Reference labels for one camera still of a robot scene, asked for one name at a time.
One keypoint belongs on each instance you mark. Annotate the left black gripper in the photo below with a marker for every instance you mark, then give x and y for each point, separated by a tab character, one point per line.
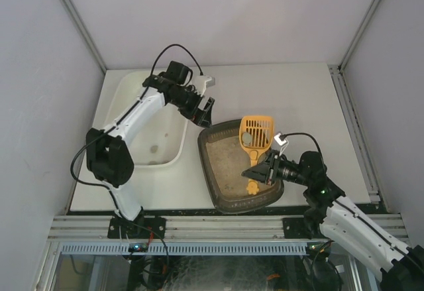
196	111

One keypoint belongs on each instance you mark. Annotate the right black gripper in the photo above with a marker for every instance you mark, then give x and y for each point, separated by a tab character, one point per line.
271	169

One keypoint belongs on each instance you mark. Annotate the dark grey litter box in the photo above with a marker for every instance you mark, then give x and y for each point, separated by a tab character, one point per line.
223	160

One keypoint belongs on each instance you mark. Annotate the yellow litter scoop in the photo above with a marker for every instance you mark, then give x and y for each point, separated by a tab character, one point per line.
261	128

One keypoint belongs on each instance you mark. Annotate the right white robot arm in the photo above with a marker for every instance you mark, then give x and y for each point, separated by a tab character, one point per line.
395	265

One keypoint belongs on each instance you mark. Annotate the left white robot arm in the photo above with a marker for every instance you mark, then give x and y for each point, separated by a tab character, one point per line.
108	156

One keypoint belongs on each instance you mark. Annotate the white plastic tub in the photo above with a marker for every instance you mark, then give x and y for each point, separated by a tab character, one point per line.
166	128

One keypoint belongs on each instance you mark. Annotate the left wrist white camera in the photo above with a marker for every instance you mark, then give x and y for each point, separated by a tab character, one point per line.
201	83

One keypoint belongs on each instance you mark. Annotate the wrist white camera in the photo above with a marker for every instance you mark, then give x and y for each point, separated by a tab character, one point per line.
281	139
201	83

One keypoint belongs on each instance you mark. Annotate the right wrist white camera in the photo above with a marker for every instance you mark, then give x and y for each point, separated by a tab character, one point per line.
281	139

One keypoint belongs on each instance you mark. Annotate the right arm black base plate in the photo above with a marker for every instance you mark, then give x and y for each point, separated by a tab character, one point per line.
299	228

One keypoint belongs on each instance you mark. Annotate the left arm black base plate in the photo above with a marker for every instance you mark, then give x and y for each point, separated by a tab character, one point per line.
143	227

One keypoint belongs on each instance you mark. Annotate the aluminium mounting rail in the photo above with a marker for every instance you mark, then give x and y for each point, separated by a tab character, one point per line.
178	228

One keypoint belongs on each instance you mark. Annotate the aluminium frame post left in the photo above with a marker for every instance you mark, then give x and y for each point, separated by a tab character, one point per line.
75	17

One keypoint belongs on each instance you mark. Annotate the aluminium frame post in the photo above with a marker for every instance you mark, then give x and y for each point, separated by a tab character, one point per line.
75	17
359	33

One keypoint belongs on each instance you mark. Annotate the grey slotted cable duct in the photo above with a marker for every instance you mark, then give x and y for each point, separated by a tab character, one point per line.
187	248

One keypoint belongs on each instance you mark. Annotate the aluminium frame post right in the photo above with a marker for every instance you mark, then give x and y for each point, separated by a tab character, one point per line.
359	33

